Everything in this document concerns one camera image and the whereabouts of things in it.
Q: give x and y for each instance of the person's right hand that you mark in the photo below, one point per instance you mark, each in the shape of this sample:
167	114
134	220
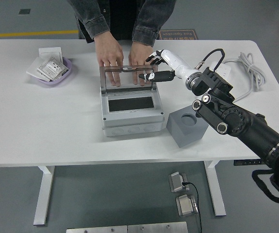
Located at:
109	52

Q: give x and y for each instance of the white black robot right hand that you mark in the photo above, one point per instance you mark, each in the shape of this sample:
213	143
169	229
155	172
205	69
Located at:
175	63

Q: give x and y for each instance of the person's left hand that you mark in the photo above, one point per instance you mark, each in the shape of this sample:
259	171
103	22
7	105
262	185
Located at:
139	54

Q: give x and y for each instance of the clear hinged box lid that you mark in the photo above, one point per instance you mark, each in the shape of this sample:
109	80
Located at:
102	77

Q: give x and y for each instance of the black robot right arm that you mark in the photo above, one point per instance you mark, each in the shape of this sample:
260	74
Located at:
251	126

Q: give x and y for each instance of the person's left forearm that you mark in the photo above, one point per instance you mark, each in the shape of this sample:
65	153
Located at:
151	21

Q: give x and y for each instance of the person's right forearm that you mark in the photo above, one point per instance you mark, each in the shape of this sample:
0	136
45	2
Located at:
93	19

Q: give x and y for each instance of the grey cube with round hole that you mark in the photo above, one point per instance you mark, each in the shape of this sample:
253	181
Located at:
183	136

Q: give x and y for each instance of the dark floor sign with text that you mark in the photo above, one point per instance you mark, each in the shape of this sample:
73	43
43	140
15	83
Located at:
180	34

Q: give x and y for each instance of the person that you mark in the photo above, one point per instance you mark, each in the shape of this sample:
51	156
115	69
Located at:
122	17

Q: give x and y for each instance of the white power strip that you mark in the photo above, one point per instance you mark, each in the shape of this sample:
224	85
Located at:
227	71

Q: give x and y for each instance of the white socket panel with print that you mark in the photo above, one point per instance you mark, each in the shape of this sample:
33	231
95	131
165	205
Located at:
52	68

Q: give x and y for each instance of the purple plastic tray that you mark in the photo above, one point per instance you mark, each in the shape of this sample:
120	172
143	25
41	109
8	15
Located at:
56	82

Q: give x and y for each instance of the yellow floor tape line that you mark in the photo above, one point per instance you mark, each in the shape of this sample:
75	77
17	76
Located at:
32	34

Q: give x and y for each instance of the white blank cover plate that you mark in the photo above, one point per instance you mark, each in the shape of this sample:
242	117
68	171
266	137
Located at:
32	70

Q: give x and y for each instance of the dark floor socket cover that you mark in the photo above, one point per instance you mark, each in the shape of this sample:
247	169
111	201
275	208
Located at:
24	11

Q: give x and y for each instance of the silver foot pedal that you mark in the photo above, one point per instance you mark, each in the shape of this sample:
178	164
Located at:
186	206
176	182

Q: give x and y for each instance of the black table control panel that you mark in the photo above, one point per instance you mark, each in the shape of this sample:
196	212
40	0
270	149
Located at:
248	162

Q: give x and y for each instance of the white table leg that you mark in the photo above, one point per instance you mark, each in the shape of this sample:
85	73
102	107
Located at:
43	194
218	201

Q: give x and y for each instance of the plain white switch panel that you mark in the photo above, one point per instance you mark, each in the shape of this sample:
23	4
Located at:
49	51

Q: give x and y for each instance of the grey plastic enclosure box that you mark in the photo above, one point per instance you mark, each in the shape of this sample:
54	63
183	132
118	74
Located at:
134	121

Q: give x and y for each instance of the grey metal base plate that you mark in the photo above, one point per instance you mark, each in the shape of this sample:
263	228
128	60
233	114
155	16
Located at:
157	227
96	229

